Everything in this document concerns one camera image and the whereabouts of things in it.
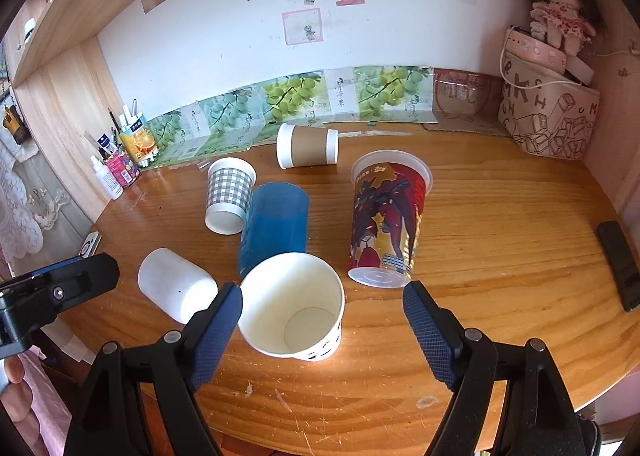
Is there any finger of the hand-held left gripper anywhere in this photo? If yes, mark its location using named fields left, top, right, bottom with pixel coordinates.
left=0, top=252, right=121, bottom=359

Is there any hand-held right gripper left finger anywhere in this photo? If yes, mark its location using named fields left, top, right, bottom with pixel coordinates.
left=64, top=282, right=244, bottom=456

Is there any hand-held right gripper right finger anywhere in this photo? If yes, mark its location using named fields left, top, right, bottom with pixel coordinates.
left=402, top=281, right=601, bottom=456

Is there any white printed paper cup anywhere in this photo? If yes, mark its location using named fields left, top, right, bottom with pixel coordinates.
left=237, top=252, right=346, bottom=362

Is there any plain white plastic cup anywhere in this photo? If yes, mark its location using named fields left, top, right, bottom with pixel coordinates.
left=138, top=248, right=219, bottom=324

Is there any tall red cartoon print cup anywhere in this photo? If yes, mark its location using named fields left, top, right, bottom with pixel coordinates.
left=348, top=151, right=432, bottom=289

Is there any blue translucent plastic cup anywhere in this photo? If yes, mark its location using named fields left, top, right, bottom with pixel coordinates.
left=239, top=182, right=311, bottom=279

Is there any grey checked paper cup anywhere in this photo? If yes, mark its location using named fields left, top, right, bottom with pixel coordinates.
left=205, top=157, right=257, bottom=235

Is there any brown sleeved paper cup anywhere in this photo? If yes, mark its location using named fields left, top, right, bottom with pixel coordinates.
left=276, top=123, right=339, bottom=169

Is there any person's left hand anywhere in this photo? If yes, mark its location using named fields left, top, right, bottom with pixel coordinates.
left=0, top=355, right=30, bottom=424

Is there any white lace curtain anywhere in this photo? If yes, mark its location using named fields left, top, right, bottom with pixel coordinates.
left=0, top=136, right=96, bottom=262

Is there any small white bottle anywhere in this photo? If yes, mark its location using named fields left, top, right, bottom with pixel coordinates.
left=90, top=155, right=124, bottom=200

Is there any pink pen holder can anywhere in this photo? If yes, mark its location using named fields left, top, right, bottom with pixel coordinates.
left=102, top=148, right=141, bottom=189

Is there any pink cloth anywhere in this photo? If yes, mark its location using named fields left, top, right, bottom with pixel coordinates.
left=20, top=336, right=73, bottom=456

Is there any orange juice carton pen holder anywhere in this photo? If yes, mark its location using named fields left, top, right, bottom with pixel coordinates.
left=119, top=118, right=160, bottom=169

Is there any wooden shelf unit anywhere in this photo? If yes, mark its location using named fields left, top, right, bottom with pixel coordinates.
left=10, top=0, right=261, bottom=237

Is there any black phone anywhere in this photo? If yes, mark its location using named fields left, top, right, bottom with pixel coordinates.
left=597, top=221, right=640, bottom=312

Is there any brown cardboard piece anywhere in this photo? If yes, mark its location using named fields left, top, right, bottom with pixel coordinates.
left=425, top=67, right=516, bottom=137

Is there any beige letter print bag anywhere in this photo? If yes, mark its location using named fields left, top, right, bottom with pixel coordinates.
left=497, top=48, right=601, bottom=161

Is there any grape print cardboard panel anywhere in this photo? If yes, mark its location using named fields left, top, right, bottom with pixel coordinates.
left=150, top=63, right=433, bottom=164

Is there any pink round box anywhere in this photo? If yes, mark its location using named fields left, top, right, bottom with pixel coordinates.
left=504, top=26, right=568, bottom=72

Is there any rag doll with dark hair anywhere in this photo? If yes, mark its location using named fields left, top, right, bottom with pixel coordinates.
left=522, top=0, right=601, bottom=57

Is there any pink framed wall sticker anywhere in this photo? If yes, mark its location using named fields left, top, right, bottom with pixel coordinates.
left=281, top=7, right=323, bottom=46

